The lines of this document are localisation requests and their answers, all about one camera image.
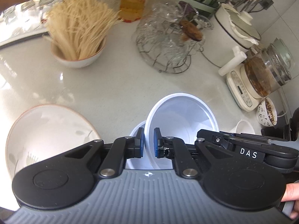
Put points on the white lidded pot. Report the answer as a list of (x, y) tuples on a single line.
[(226, 35)]

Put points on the glass electric kettle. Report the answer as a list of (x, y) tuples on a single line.
[(266, 72)]

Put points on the white drying tray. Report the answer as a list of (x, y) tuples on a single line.
[(23, 33)]

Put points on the white plastic bowl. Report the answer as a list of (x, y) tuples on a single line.
[(182, 114), (135, 163)]

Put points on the clear crystal glass cups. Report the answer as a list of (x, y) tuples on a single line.
[(158, 32)]

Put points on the clear drinking glass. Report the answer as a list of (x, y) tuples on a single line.
[(8, 16), (29, 14)]

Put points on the small white ceramic bowl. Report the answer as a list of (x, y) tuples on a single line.
[(244, 127)]

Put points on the green utensil holder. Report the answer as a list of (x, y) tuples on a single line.
[(205, 3)]

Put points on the large white floral plate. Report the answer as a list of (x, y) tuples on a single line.
[(46, 130)]

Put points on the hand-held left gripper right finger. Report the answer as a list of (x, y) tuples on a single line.
[(156, 142)]

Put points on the dark purple item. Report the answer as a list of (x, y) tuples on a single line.
[(188, 9)]

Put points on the dark metal rack frame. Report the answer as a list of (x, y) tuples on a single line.
[(21, 40)]

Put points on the white ceramic noodle bowl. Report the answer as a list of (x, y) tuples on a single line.
[(77, 61)]

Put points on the brown cork lid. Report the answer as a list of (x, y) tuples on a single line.
[(191, 30)]

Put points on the red print drinking glass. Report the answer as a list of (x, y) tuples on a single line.
[(46, 9)]

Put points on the bundle of dried noodles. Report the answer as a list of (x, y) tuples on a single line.
[(79, 23)]

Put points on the small leaf print bowl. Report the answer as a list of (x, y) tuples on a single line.
[(266, 112)]

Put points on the cream kettle base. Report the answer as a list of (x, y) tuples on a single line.
[(240, 91)]

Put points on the red lid orange jar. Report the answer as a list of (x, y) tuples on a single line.
[(132, 4)]

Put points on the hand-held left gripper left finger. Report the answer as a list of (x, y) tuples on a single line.
[(140, 142)]

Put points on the person's right hand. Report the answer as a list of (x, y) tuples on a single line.
[(292, 191)]

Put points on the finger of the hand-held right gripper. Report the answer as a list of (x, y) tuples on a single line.
[(247, 140), (210, 135)]

